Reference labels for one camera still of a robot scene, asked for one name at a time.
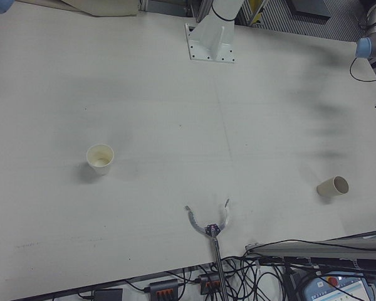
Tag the cream paper cup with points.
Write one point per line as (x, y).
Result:
(104, 171)
(326, 189)

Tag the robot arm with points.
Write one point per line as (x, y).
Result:
(374, 28)
(0, 5)

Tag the silver claw grabber tool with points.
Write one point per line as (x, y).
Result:
(215, 251)

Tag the black orange power strip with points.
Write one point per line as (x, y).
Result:
(208, 282)
(164, 287)

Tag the black power adapter box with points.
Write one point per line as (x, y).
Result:
(108, 294)

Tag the dark grey box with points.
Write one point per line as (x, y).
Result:
(310, 7)

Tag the blue teach pendant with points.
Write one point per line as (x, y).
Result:
(332, 287)

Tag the white pedestal mount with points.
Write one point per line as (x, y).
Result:
(211, 34)

